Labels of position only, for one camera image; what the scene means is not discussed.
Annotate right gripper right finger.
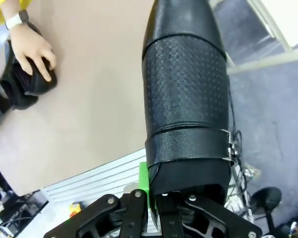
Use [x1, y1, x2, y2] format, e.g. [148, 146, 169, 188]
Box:
[156, 192, 263, 238]

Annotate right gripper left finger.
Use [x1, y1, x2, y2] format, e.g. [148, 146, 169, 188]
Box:
[43, 161, 149, 238]

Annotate black textured monk strap shoe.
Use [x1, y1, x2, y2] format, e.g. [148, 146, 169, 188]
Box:
[141, 0, 236, 206]

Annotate black smooth leather shoe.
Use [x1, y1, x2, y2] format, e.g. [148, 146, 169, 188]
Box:
[0, 39, 39, 111]
[14, 21, 58, 96]

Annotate black round-foot stand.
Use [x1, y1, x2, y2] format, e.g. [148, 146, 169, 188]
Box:
[250, 187, 283, 238]

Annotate person's left hand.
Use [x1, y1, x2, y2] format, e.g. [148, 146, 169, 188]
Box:
[9, 23, 57, 82]

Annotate yellow emergency stop button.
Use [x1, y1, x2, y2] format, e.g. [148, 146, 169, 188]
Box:
[69, 202, 84, 219]

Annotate white side table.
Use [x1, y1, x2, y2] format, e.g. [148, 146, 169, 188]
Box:
[225, 0, 298, 75]

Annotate white band smartwatch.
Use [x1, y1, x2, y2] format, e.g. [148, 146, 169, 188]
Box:
[5, 9, 30, 31]

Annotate black cable bundle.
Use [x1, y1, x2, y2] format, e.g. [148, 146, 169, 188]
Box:
[227, 74, 262, 218]

